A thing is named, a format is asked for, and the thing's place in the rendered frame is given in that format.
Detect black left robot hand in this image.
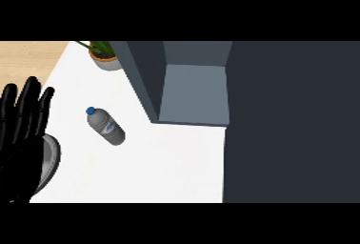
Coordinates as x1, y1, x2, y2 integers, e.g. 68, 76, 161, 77
0, 75, 56, 204

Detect grey water bottle blue cap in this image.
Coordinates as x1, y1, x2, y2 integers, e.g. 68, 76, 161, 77
84, 106, 127, 147

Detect grey open cabinet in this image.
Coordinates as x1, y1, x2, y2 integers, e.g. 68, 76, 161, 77
108, 41, 233, 128

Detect dark grey cabinet door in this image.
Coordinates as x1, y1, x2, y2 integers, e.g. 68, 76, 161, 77
221, 41, 360, 204

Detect green plant in grey pot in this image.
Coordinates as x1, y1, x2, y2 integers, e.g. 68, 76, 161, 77
75, 41, 124, 71

